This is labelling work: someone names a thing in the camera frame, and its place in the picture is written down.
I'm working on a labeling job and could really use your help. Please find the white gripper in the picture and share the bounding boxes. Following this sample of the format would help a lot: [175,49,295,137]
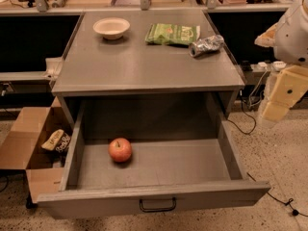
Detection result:
[254,0,308,122]

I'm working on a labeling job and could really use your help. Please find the red apple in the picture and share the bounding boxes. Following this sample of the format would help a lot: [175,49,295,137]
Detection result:
[108,138,132,163]

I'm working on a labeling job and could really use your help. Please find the grey cabinet counter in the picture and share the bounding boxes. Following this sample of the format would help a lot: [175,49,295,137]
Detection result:
[51,9,246,128]

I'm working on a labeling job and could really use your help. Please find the white power strip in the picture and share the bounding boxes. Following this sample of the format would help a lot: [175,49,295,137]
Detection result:
[257,61,286,71]

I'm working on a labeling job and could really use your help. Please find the crushed silver can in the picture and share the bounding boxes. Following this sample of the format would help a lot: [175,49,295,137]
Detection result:
[189,35,224,58]

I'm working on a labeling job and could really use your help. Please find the green chip bag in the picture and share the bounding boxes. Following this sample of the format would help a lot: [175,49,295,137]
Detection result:
[145,23,200,46]

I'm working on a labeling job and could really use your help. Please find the white paper bowl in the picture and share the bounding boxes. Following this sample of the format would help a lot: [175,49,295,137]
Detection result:
[93,17,130,40]

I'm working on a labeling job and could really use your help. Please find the snack bag in box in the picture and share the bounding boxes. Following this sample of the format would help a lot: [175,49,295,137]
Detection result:
[41,129,70,153]

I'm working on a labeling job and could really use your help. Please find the brown cardboard box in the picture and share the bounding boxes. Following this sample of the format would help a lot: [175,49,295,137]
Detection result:
[0,98,72,204]

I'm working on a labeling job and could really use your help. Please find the white wall cables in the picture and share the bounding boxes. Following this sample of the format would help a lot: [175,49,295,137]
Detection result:
[247,68,270,109]

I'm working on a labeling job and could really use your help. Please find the black floor cable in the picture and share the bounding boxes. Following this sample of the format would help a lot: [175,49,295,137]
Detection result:
[226,93,308,218]

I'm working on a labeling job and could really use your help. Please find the black drawer handle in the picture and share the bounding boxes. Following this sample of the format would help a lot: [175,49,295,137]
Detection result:
[139,197,177,213]

